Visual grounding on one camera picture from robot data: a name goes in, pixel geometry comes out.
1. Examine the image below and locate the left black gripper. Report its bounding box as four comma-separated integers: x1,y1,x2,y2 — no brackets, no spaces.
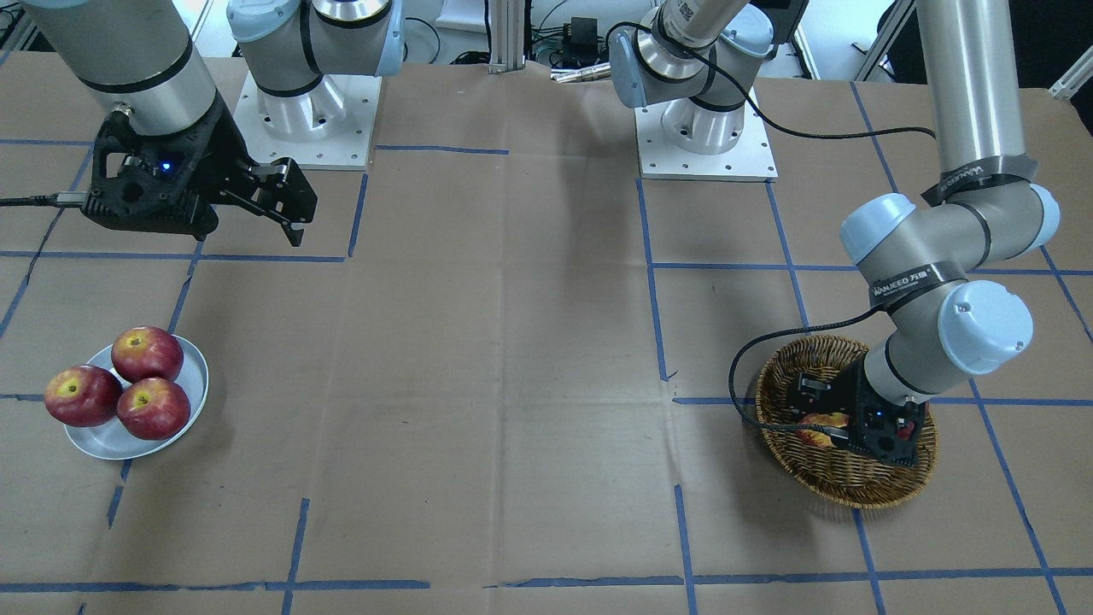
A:
786,360,867,450

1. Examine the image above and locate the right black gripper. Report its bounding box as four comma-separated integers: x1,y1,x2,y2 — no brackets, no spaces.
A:
175,93,318,248

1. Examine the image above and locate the yellow-red apple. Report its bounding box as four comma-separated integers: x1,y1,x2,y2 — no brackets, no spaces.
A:
796,413,850,448

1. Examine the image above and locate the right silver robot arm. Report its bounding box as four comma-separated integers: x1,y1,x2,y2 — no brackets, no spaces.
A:
3,1,403,246

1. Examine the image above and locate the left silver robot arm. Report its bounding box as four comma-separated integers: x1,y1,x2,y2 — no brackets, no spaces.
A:
606,1,1061,465

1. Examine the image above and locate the round wicker basket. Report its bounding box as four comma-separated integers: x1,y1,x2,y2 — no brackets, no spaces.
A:
753,335,939,509

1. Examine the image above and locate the dark red apple in basket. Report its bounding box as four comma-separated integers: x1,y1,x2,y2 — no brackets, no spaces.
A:
895,401,928,431

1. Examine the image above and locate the red apple on plate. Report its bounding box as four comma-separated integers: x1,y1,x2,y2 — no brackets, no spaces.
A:
110,326,184,383
116,377,191,441
44,365,124,428

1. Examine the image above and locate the light blue plate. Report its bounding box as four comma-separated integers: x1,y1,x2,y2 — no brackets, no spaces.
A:
64,336,208,460

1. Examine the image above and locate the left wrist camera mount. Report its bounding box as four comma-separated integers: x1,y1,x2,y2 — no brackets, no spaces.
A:
851,388,926,468

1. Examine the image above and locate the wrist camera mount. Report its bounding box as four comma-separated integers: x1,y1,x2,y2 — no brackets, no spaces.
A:
79,102,219,241
851,388,926,468

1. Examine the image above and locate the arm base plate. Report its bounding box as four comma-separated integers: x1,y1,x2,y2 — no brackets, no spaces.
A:
233,75,383,172
634,78,778,182

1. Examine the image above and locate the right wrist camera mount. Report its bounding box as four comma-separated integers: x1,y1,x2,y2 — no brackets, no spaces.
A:
79,102,219,241

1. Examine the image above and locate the aluminium frame post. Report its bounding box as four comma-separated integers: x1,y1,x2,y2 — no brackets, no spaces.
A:
487,0,529,74

